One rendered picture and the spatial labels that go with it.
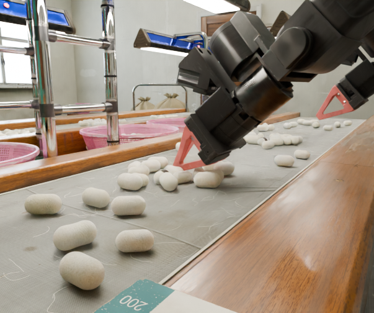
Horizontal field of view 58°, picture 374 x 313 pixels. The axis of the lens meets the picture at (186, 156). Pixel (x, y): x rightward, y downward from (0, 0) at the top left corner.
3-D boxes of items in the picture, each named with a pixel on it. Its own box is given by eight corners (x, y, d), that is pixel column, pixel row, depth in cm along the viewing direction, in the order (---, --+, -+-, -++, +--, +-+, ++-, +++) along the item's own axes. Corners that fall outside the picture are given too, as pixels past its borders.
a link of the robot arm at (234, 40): (191, 48, 45) (252, -34, 37) (231, 53, 51) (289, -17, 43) (237, 117, 41) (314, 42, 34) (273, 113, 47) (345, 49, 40)
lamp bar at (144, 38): (220, 58, 183) (220, 45, 182) (148, 46, 132) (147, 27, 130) (207, 59, 188) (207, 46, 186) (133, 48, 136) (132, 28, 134)
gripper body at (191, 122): (179, 122, 45) (218, 85, 41) (214, 117, 53) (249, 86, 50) (207, 162, 44) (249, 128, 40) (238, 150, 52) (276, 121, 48)
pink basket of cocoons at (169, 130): (187, 155, 104) (187, 125, 102) (166, 177, 78) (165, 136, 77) (106, 153, 109) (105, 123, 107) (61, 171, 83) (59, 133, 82)
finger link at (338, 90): (306, 106, 76) (343, 77, 71) (312, 105, 82) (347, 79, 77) (324, 130, 74) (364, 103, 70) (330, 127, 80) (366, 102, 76)
